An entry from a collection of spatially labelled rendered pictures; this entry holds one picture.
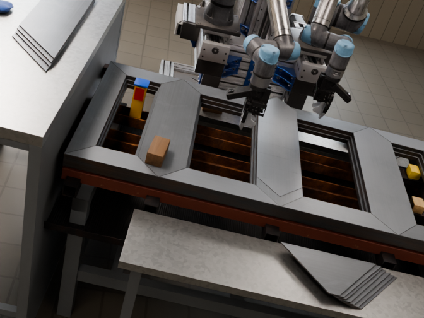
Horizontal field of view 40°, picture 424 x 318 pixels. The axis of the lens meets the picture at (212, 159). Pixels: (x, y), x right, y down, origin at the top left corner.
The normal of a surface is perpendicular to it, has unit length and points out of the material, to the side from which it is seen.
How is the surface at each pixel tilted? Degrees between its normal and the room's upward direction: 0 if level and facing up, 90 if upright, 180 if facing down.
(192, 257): 0
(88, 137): 0
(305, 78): 90
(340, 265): 0
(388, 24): 90
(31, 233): 90
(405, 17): 90
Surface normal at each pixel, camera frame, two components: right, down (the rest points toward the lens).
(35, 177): -0.07, 0.57
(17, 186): 0.24, -0.79
